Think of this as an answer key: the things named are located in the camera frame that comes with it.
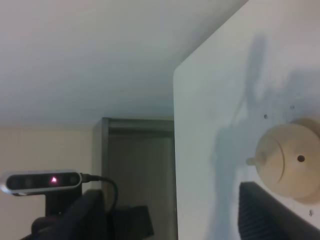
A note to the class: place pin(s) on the grey door frame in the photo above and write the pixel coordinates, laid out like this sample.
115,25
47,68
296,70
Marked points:
139,156

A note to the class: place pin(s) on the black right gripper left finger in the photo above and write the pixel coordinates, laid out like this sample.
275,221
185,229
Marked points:
85,220

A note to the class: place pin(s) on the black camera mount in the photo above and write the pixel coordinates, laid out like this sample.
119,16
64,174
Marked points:
58,202

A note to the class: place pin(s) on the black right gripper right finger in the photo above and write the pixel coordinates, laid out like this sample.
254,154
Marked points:
262,217

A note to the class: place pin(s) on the grey overhead depth camera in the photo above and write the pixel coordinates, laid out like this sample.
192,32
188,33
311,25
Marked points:
24,183

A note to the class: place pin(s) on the beige ceramic teapot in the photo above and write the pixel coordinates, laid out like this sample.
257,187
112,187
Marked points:
287,160

